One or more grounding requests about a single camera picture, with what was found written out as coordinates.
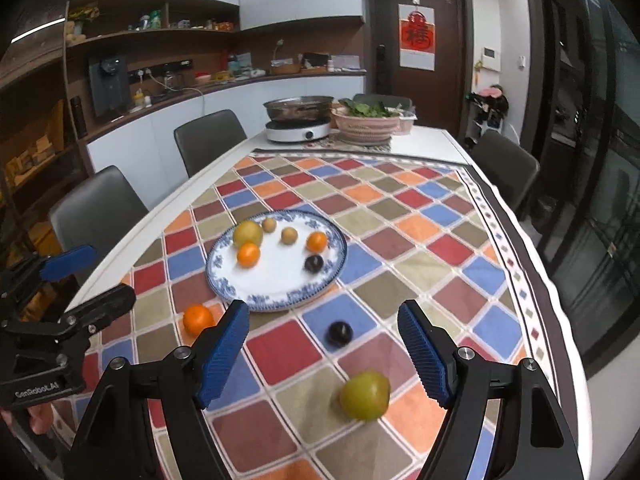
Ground white induction cooker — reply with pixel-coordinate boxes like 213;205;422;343
265;119;332;143

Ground white power cable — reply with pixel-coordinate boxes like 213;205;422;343
164;76;207;117

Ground green leafy vegetables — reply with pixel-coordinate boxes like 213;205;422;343
340;99;401;118

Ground wooden wall shelf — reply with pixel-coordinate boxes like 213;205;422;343
65;0;241;48

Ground woven placemat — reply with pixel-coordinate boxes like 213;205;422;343
305;135;391;153

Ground dark brown door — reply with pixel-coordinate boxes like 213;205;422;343
364;0;473;136

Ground red and white wall poster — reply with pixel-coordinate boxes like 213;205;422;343
398;4;436;71

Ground high chair with pink items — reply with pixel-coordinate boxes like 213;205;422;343
465;85;511;148

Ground large yellow round pear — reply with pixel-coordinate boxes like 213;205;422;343
232;220;265;250

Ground pink strainer basket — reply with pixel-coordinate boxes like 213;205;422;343
331;107;402;142

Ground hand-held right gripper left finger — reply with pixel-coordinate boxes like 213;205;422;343
70;299;251;480

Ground green round pear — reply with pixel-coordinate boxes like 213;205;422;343
340;370;391;422

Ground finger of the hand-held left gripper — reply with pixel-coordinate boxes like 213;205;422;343
0;284;137;346
0;245;98;311

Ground dark glass sliding door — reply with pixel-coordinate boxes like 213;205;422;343
522;0;640;381

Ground colourful checkered tablecloth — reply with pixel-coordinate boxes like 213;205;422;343
50;149;556;480

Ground black water dispenser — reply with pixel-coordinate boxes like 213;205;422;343
89;55;132;118

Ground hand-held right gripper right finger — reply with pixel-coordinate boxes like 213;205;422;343
397;299;586;480

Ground person's left hand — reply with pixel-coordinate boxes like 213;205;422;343
0;402;55;436

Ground wooden side shelving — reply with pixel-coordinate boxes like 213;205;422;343
0;55;91;261

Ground white lower cabinet counter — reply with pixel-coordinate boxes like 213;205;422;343
85;72;367;181

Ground steel cooking pot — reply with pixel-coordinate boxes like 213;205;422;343
263;96;335;123

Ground blue rimmed white plate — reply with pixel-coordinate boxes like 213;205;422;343
206;209;349;313

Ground black wall power strip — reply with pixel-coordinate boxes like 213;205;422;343
127;60;194;80

